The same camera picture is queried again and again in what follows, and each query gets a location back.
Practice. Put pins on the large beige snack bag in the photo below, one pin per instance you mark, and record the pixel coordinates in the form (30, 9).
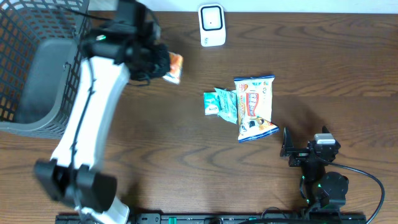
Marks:
(254, 106)

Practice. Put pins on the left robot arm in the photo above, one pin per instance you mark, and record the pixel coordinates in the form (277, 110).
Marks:
(123, 49)

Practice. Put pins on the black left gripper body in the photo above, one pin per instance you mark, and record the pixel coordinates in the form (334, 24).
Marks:
(160, 65)

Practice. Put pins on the light green snack packet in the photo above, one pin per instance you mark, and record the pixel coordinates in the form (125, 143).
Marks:
(228, 106)

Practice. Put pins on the white barcode scanner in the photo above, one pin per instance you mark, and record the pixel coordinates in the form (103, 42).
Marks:
(212, 25)

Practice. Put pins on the dark grey mesh plastic basket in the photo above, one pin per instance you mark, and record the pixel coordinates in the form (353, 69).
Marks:
(40, 64)

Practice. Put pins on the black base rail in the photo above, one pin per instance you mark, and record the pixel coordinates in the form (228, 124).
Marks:
(156, 218)

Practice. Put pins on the teal small snack packet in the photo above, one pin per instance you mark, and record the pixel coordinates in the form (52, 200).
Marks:
(211, 103)

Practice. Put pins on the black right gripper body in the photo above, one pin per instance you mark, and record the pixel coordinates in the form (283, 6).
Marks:
(299, 158)

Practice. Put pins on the orange small snack packet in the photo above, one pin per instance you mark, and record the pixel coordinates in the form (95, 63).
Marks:
(176, 67)

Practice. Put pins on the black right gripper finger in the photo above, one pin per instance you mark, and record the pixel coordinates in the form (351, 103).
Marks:
(287, 145)
(325, 130)

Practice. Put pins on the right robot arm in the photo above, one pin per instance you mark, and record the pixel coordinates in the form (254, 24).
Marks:
(325, 192)

